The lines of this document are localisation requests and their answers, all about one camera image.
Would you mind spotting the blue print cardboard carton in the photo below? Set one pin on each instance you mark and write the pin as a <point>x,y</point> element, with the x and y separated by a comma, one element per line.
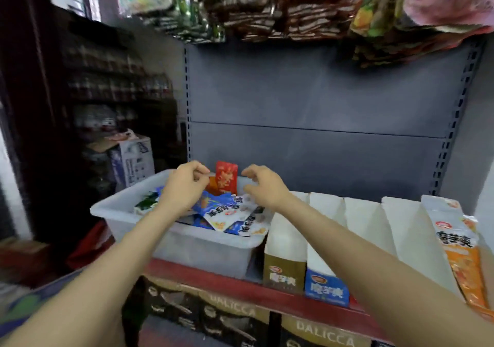
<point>31,304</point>

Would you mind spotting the white blue carton box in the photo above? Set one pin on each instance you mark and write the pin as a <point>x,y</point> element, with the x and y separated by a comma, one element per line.
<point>135,165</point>

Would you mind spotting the orange snack packets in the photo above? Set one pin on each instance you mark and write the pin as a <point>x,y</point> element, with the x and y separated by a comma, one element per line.
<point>459,262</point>
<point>472,223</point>

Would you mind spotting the white plastic bin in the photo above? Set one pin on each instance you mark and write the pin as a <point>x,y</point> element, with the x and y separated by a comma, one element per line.
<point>208,254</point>

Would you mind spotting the row of hanging brown bags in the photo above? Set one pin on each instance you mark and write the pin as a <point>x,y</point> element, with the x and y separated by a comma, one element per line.
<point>309,11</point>

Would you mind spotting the row of hanging green bags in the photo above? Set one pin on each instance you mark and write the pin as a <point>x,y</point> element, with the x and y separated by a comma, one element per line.
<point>193,23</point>

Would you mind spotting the green display box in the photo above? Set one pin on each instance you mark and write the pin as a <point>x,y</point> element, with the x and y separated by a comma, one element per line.
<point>409,227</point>

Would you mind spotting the pile of snack packets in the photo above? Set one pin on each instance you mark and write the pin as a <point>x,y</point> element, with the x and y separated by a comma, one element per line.
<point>231,216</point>

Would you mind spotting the person's left forearm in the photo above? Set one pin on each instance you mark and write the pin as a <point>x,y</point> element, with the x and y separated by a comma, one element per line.
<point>92,289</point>

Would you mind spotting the dark rack of bottled water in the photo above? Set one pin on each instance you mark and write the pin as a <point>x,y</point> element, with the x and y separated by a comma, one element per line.
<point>108,73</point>

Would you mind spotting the gold display box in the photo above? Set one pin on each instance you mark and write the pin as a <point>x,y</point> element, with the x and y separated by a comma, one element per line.
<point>284,277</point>

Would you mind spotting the blue display box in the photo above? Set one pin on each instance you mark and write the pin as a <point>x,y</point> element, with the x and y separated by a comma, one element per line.
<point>324,289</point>

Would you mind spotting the red display box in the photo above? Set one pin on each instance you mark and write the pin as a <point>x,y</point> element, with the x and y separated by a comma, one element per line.
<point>363,216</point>

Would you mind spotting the person's left hand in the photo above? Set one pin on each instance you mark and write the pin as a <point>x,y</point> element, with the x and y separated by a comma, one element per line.
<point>185,189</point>

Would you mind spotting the dark brown door frame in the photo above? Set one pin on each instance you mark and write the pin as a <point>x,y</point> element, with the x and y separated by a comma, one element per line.
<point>31,88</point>

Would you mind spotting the red plastic bag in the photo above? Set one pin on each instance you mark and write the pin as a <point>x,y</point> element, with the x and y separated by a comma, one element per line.
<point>89,246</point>

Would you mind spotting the hanging pink candy bag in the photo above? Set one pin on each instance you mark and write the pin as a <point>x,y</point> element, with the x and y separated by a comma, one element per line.
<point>448,3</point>

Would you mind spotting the person's right forearm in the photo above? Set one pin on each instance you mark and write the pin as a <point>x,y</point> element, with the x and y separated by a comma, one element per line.
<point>370,273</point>

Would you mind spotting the red carton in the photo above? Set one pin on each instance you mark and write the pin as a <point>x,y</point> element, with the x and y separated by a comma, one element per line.
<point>27,254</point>

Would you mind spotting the person's right hand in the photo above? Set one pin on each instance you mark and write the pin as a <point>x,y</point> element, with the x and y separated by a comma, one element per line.
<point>268,190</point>

